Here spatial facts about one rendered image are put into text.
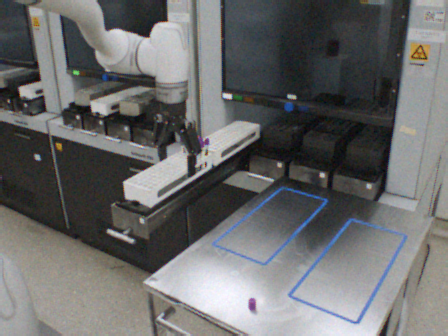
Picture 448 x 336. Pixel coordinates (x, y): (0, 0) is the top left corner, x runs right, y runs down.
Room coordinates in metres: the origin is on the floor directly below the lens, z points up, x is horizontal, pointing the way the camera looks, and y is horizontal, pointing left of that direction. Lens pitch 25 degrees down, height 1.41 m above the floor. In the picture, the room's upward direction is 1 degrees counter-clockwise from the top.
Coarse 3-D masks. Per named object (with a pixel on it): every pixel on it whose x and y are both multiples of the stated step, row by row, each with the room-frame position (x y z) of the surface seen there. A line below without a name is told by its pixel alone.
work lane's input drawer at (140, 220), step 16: (256, 144) 1.50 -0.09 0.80; (224, 160) 1.33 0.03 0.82; (240, 160) 1.39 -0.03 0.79; (208, 176) 1.24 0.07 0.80; (224, 176) 1.31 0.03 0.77; (176, 192) 1.11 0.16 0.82; (192, 192) 1.16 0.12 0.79; (112, 208) 1.06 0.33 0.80; (128, 208) 1.03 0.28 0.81; (144, 208) 1.02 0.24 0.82; (160, 208) 1.04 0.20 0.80; (176, 208) 1.09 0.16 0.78; (128, 224) 1.03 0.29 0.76; (144, 224) 1.00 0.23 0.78; (160, 224) 1.03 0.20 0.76; (128, 240) 0.97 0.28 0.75
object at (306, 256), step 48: (288, 192) 1.10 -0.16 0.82; (336, 192) 1.10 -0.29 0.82; (240, 240) 0.87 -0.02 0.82; (288, 240) 0.86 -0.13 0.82; (336, 240) 0.86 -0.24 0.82; (384, 240) 0.86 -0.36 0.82; (144, 288) 0.71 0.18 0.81; (192, 288) 0.70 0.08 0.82; (240, 288) 0.70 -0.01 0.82; (288, 288) 0.69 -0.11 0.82; (336, 288) 0.69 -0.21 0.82; (384, 288) 0.69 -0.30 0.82
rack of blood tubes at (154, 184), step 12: (180, 156) 1.26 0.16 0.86; (204, 156) 1.26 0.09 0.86; (156, 168) 1.17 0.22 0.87; (168, 168) 1.18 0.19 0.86; (180, 168) 1.17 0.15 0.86; (132, 180) 1.10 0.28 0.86; (144, 180) 1.10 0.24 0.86; (156, 180) 1.10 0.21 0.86; (168, 180) 1.10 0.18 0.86; (180, 180) 1.20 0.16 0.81; (132, 192) 1.06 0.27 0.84; (144, 192) 1.04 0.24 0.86; (156, 192) 1.05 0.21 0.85; (168, 192) 1.09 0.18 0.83; (144, 204) 1.04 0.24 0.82
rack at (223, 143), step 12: (216, 132) 1.47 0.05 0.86; (228, 132) 1.47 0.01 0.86; (240, 132) 1.47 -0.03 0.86; (252, 132) 1.50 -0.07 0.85; (204, 144) 1.37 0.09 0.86; (216, 144) 1.37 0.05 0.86; (228, 144) 1.36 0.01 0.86; (240, 144) 1.45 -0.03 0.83; (216, 156) 1.30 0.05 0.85; (228, 156) 1.36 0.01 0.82
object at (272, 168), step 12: (300, 144) 1.47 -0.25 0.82; (252, 156) 1.40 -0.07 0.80; (264, 156) 1.38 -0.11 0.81; (276, 156) 1.36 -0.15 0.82; (288, 156) 1.39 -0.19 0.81; (252, 168) 1.40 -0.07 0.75; (264, 168) 1.38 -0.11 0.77; (276, 168) 1.35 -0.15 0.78; (288, 168) 1.36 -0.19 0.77; (264, 180) 1.33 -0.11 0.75
